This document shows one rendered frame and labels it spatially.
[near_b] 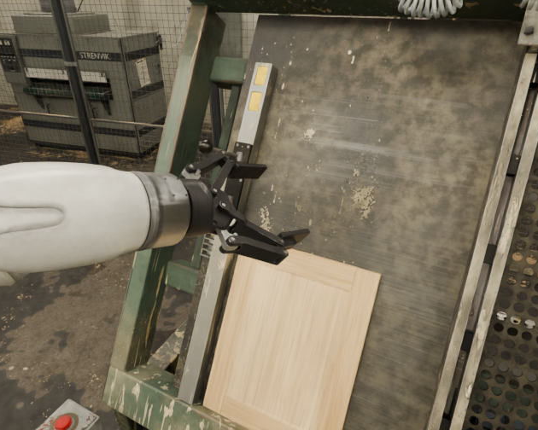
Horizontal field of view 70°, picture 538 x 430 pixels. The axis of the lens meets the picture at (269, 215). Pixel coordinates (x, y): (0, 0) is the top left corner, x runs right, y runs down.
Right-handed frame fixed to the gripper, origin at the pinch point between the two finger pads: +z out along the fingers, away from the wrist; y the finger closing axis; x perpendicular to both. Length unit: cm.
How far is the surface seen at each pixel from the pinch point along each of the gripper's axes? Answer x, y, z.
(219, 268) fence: 41.6, 9.7, 20.6
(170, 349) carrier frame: 91, 6, 28
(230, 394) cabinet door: 60, -19, 20
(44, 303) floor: 242, 103, 47
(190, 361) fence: 63, -6, 15
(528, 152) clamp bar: -27, -12, 43
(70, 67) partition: 178, 294, 103
